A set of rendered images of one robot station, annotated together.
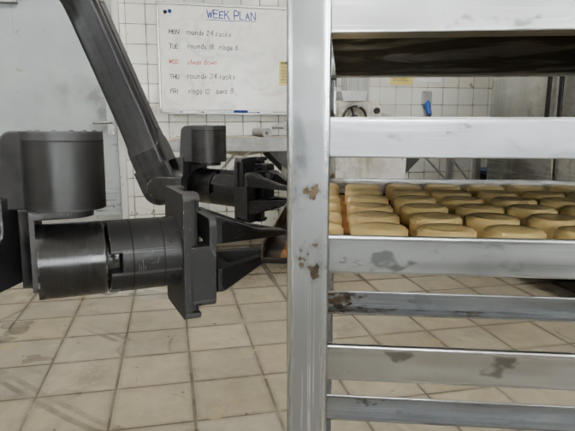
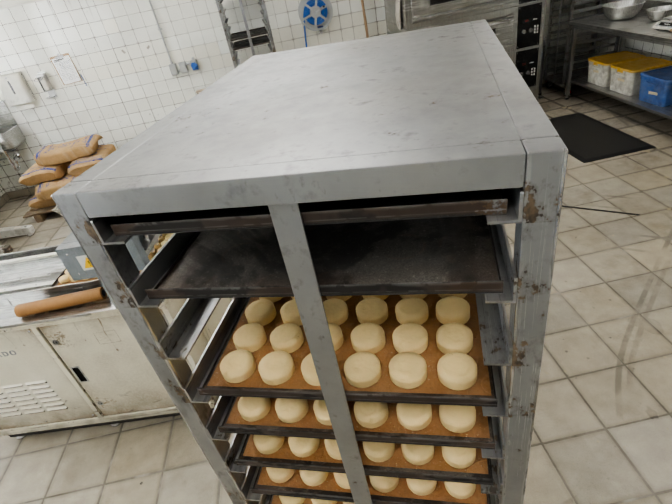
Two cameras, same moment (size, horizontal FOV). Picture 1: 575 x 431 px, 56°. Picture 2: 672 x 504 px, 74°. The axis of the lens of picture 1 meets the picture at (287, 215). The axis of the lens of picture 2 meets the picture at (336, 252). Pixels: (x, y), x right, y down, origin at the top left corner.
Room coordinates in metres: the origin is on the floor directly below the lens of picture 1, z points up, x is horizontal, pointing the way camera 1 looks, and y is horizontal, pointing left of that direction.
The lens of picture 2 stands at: (0.67, -1.01, 1.97)
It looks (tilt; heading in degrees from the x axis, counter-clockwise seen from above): 33 degrees down; 101
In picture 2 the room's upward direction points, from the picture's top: 12 degrees counter-clockwise
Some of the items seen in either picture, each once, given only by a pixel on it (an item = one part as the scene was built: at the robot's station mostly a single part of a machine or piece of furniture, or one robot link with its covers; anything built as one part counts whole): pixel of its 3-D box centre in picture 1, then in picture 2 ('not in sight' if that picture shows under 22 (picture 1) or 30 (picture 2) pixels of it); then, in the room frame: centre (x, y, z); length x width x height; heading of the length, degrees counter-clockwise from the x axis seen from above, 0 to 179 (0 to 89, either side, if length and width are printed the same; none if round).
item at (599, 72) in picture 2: not in sight; (614, 68); (3.18, 4.53, 0.36); 0.47 x 0.39 x 0.26; 11
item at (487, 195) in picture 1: (497, 199); not in sight; (0.69, -0.27, 0.96); 0.05 x 0.05 x 0.02
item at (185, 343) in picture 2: not in sight; (252, 220); (0.39, -0.32, 1.59); 0.64 x 0.03 x 0.03; 84
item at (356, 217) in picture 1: (373, 224); not in sight; (0.52, -0.09, 0.96); 0.05 x 0.05 x 0.02
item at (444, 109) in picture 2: not in sight; (393, 436); (0.59, -0.34, 0.93); 0.64 x 0.51 x 1.78; 84
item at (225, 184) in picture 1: (239, 189); not in sight; (0.83, 0.08, 0.96); 0.07 x 0.07 x 0.10; 55
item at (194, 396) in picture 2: not in sight; (265, 260); (0.39, -0.32, 1.50); 0.64 x 0.03 x 0.03; 84
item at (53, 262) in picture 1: (71, 251); not in sight; (0.40, 0.17, 0.96); 0.07 x 0.06 x 0.07; 115
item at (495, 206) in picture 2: not in sight; (339, 117); (0.59, -0.35, 1.77); 0.60 x 0.40 x 0.02; 84
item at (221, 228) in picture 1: (234, 250); not in sight; (0.46, 0.05, 0.95); 0.09 x 0.07 x 0.07; 115
